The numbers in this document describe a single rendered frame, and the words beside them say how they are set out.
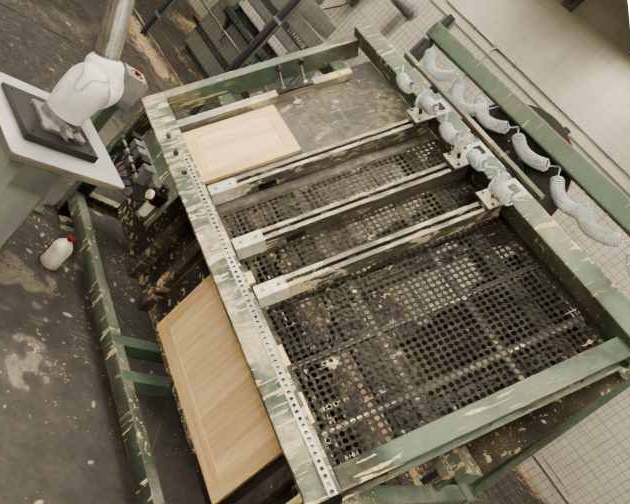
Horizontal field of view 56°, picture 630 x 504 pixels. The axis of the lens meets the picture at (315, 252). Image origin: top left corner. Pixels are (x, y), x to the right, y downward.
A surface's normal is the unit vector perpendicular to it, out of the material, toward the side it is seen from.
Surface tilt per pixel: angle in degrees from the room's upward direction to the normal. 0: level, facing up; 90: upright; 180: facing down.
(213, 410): 90
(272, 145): 54
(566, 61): 90
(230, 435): 90
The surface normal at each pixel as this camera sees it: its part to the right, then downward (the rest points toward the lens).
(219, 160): -0.05, -0.61
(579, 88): -0.50, -0.15
